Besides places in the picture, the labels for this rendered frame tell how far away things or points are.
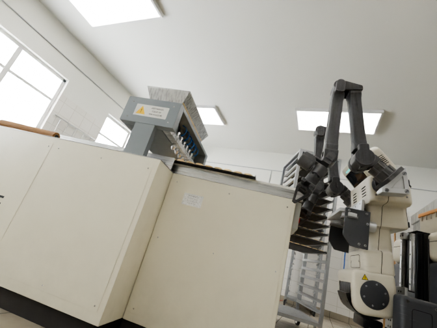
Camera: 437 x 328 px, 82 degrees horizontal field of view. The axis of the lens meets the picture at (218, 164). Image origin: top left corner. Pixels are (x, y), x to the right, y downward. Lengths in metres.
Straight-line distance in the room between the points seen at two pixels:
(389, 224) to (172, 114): 1.16
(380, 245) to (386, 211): 0.15
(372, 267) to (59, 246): 1.38
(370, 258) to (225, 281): 0.63
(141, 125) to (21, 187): 0.71
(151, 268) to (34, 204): 0.69
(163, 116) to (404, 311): 1.31
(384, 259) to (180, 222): 0.93
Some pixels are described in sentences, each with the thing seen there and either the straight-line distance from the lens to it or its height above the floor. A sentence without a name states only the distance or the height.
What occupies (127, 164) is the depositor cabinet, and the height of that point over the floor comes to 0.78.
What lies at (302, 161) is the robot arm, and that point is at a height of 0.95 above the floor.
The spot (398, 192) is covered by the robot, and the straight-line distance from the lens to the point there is 1.22.
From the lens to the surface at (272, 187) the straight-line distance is 1.36.
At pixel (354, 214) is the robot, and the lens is 1.25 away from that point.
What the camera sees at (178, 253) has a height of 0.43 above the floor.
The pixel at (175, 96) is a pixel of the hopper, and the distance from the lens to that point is 1.59.
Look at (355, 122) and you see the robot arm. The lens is 1.30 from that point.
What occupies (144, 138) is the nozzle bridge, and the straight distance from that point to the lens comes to 1.39.
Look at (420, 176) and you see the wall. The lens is 6.07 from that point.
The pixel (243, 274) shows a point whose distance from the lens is 1.29.
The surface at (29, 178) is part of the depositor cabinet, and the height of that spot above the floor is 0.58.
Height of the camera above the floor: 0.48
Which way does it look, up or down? 19 degrees up
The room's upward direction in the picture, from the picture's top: 16 degrees clockwise
